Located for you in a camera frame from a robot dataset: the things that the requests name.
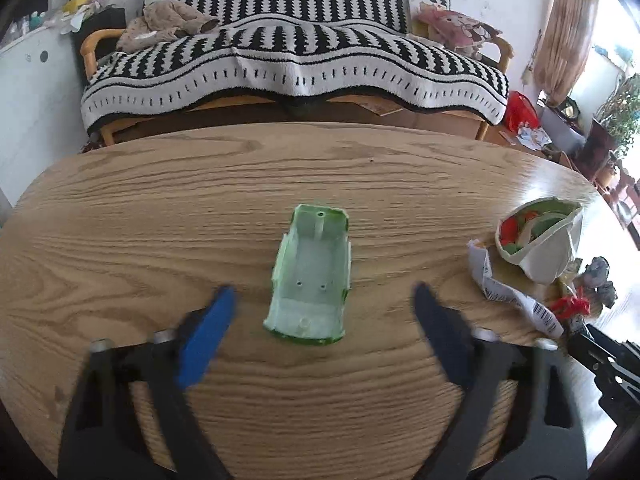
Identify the green plastic toy car shell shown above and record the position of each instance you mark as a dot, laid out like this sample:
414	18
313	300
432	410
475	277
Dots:
311	277

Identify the red plastic bag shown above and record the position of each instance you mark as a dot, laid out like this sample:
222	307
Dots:
520	112

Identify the beige knitted garment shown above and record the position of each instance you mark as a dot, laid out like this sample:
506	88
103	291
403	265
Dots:
165	21

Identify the black white striped sofa blanket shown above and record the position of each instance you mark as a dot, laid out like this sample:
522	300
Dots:
300	49

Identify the white barcode paper strip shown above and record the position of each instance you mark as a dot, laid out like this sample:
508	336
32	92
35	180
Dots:
538	316

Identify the pink cartoon cushion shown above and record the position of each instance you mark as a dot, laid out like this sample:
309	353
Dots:
456	31

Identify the patterned beige curtain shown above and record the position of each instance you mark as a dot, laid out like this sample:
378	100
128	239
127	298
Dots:
564	48

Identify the potted green plant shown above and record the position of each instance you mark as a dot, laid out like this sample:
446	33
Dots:
619	115

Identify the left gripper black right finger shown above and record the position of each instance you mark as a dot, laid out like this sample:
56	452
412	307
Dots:
449	336

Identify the white side cabinet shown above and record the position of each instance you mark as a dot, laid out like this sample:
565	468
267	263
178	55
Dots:
40	108

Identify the wooden sofa frame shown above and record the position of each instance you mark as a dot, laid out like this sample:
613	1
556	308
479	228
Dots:
95	55

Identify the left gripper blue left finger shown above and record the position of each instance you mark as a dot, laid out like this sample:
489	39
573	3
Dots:
200	334

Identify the red plastic toy piece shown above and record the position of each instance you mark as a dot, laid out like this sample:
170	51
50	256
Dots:
572	305

